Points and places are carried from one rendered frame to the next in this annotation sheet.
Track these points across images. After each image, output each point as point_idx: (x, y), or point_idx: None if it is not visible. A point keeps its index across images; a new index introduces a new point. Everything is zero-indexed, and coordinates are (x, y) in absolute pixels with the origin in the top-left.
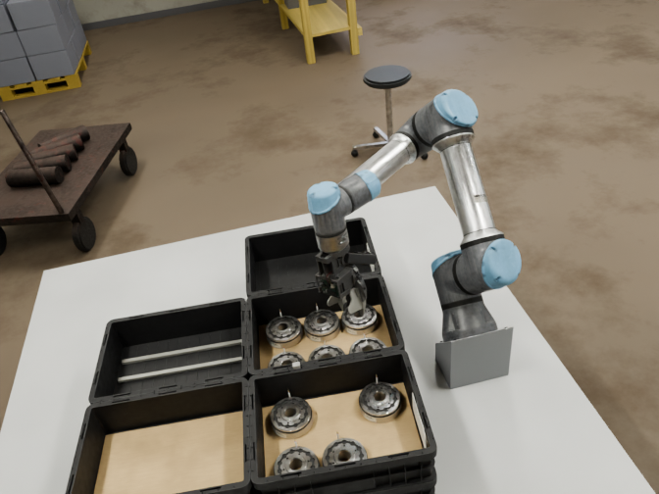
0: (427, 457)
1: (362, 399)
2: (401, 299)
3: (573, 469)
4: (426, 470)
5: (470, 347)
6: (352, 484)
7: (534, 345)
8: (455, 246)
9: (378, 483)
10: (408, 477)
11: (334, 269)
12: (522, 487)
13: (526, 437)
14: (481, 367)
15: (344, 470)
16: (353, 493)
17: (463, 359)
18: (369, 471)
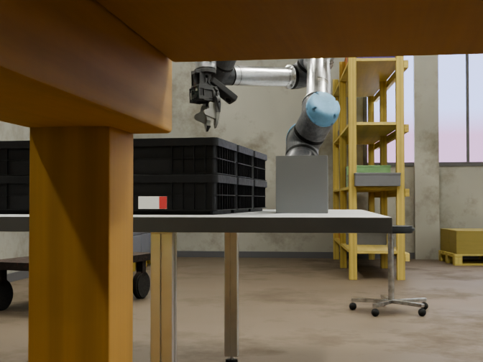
0: (208, 141)
1: None
2: None
3: (333, 215)
4: (209, 164)
5: (292, 166)
6: (155, 161)
7: (363, 212)
8: (348, 210)
9: (174, 170)
10: (196, 169)
11: (200, 80)
12: (286, 215)
13: (312, 214)
14: (302, 194)
15: (151, 140)
16: (154, 172)
17: (286, 179)
18: (169, 153)
